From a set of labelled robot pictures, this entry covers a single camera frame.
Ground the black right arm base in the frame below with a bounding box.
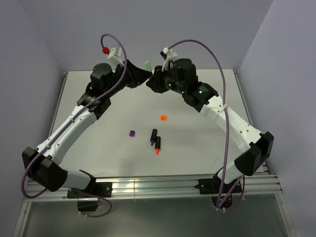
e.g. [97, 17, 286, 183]
[195, 175, 244, 209]

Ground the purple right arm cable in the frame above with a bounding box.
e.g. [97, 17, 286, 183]
[167, 39, 245, 211]

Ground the black orange tip highlighter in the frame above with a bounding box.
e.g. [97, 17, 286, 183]
[155, 136, 161, 155]

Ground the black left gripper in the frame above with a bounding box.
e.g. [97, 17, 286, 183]
[105, 60, 153, 98]

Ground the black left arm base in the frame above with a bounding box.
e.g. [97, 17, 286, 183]
[67, 182, 113, 217]

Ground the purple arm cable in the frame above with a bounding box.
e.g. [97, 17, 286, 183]
[167, 39, 245, 211]
[20, 33, 128, 218]

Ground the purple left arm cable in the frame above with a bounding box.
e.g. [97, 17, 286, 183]
[20, 33, 128, 218]

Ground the purple pen cap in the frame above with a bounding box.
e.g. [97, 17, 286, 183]
[129, 130, 136, 137]

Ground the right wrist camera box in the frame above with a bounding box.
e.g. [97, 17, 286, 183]
[160, 47, 178, 71]

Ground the black purple tip highlighter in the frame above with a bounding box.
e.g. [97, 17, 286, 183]
[150, 129, 158, 146]

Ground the pale green pen cap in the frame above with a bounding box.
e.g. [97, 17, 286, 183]
[144, 61, 152, 72]

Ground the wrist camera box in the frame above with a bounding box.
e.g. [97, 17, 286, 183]
[160, 47, 178, 71]
[102, 45, 124, 67]

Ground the aluminium front rail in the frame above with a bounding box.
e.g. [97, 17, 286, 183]
[24, 174, 282, 202]

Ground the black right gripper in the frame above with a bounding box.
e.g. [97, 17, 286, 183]
[146, 63, 186, 95]

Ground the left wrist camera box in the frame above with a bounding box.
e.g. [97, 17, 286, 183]
[102, 45, 124, 67]

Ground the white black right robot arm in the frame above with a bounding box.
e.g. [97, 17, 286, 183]
[146, 59, 274, 193]

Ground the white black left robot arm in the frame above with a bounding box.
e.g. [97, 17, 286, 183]
[22, 61, 152, 197]

